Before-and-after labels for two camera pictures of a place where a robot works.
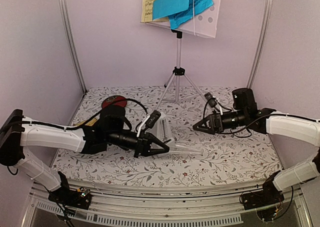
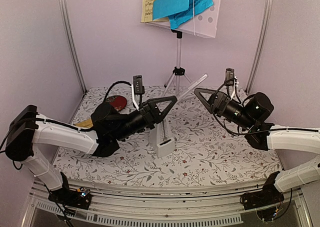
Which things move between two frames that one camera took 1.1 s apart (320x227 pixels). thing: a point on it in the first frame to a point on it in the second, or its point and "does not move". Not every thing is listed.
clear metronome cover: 180,148 to 205,76
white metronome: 163,130 does not move
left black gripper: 144,144 to 151,113
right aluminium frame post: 263,36 does not move
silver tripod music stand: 205,23 does not move
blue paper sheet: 180,3 does not move
